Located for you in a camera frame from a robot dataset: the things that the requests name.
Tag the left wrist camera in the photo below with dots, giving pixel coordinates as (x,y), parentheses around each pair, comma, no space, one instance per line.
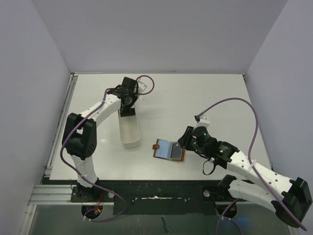
(140,86)

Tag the brown leather card holder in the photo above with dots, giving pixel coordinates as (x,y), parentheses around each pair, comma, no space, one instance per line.
(162,150)

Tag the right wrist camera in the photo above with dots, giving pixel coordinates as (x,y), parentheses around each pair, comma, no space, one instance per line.
(202,121)

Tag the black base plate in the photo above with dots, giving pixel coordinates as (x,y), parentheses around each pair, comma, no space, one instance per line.
(157,197)

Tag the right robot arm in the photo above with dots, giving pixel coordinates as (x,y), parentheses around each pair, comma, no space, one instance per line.
(290,199)

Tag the aluminium rail frame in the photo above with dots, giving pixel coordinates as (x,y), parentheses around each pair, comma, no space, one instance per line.
(45,193)

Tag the white oblong tray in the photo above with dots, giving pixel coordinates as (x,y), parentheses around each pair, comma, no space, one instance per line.
(129,129)

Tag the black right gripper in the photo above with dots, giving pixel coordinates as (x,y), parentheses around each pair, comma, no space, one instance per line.
(185,140)

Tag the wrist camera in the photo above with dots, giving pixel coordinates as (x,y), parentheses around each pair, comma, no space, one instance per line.
(202,121)
(140,86)

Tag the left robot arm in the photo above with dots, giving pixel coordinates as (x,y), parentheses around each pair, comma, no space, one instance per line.
(80,133)

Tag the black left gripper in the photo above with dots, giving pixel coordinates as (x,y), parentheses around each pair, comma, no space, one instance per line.
(134,98)

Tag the black credit card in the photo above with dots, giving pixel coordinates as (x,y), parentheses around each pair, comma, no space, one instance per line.
(176,151)

